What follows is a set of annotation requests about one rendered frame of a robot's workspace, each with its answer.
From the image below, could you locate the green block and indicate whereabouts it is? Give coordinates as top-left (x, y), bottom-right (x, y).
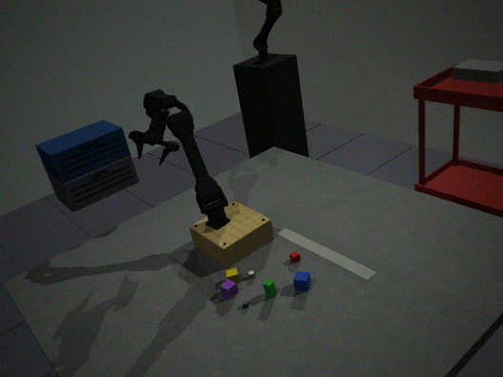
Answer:
top-left (265, 288), bottom-right (277, 298)
top-left (263, 279), bottom-right (275, 292)

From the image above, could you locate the purple block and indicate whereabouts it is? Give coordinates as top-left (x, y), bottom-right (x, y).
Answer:
top-left (220, 279), bottom-right (238, 299)

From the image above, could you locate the red block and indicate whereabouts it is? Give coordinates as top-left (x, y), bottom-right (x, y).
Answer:
top-left (290, 251), bottom-right (300, 263)

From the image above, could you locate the blue block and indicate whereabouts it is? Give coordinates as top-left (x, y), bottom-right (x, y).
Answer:
top-left (293, 271), bottom-right (311, 291)

